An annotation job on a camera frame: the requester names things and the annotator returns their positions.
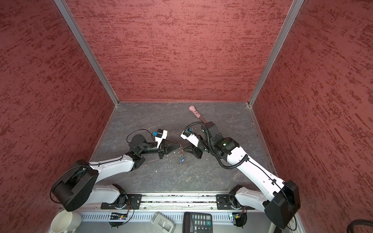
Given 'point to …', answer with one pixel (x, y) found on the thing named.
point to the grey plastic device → (162, 224)
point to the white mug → (66, 222)
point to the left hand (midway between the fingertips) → (179, 148)
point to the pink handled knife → (192, 108)
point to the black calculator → (197, 222)
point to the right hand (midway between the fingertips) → (185, 151)
